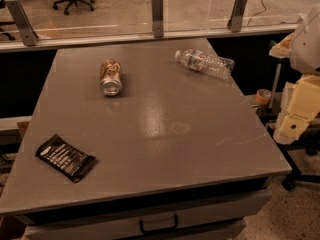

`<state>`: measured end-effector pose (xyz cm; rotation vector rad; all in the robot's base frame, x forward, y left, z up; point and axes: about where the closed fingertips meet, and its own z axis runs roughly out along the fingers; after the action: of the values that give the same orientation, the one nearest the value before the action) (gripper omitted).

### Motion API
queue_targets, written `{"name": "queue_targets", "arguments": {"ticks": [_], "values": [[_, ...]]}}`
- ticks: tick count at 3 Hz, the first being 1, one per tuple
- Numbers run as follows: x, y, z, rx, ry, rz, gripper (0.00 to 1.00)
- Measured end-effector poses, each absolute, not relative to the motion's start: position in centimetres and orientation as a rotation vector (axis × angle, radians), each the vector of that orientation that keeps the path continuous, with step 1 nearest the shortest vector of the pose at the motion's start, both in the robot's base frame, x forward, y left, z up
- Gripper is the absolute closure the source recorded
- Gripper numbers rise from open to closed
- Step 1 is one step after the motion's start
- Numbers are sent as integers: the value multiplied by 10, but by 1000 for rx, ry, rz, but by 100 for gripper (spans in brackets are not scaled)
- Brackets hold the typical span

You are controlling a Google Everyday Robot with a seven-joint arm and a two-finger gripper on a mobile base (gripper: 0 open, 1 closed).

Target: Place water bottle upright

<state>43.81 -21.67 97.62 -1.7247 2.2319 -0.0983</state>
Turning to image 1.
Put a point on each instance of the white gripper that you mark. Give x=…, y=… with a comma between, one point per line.
x=307, y=49

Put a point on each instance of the clear plastic water bottle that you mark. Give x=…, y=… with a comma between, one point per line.
x=200, y=61

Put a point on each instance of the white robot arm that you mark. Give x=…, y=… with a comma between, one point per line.
x=309, y=30

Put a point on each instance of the roll of tan tape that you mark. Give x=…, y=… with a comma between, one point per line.
x=263, y=96

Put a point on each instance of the grey drawer cabinet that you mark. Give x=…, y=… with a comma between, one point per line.
x=206, y=213

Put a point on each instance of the crushed aluminium soda can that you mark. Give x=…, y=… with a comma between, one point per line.
x=110, y=77

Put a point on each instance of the black snack packet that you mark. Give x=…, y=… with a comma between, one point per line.
x=68, y=160

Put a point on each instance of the right metal glass bracket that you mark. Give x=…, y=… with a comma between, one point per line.
x=236, y=18

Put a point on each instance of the metal glass bracket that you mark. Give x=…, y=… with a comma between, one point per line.
x=157, y=18
x=27, y=34
x=236, y=18

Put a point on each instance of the middle metal glass bracket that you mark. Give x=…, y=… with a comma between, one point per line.
x=157, y=18

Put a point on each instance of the black drawer handle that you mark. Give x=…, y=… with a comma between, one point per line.
x=158, y=224

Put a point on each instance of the left metal glass bracket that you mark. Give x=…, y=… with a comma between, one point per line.
x=27, y=34

